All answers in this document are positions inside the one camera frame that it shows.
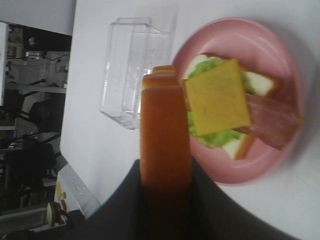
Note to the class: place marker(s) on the background desk with clutter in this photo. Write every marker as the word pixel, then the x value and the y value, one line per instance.
pixel 36 56

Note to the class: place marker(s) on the pink round plate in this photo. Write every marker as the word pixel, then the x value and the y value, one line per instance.
pixel 259 49

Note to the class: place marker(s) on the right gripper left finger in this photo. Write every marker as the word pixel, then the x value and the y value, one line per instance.
pixel 121 217

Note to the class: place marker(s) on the yellow cheese slice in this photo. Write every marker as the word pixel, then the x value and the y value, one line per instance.
pixel 217 99

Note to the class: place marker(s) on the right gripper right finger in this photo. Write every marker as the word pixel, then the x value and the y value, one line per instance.
pixel 215 216

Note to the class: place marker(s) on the left clear plastic tray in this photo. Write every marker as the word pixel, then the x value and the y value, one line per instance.
pixel 134 48

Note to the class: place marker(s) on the pink bacon strip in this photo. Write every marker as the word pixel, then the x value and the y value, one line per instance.
pixel 273 122

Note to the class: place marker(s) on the dark office chair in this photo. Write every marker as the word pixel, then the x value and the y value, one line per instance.
pixel 27 167

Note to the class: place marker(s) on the spare food pieces pile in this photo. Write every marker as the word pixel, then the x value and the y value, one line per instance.
pixel 53 214

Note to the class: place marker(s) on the bread slice from tray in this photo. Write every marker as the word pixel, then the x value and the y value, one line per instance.
pixel 254 83

